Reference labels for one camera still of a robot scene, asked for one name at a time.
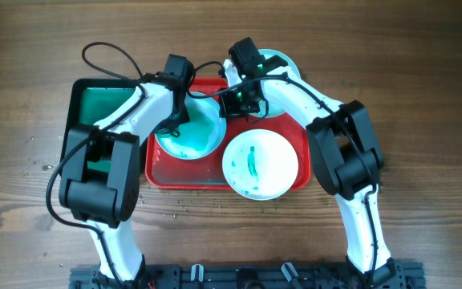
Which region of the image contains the white plate front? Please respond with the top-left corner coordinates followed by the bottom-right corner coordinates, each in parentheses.
top-left (221, 129), bottom-right (298, 201)

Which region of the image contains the white plate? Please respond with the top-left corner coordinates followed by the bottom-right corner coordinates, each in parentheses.
top-left (221, 129), bottom-right (298, 201)
top-left (156, 92), bottom-right (227, 160)
top-left (246, 48), bottom-right (302, 120)

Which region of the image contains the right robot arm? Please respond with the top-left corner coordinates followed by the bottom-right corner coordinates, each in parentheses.
top-left (219, 38), bottom-right (391, 288)

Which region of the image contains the black tray with green water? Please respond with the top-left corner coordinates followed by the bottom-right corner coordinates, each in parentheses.
top-left (60, 79), bottom-right (143, 175)

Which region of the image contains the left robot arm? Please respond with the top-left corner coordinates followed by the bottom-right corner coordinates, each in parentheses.
top-left (51, 55), bottom-right (194, 288)

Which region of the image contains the white plate top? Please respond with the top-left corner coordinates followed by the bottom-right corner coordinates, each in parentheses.
top-left (246, 48), bottom-right (302, 120)

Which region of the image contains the red plastic tray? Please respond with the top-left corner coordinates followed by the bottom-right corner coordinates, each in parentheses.
top-left (145, 77), bottom-right (312, 191)

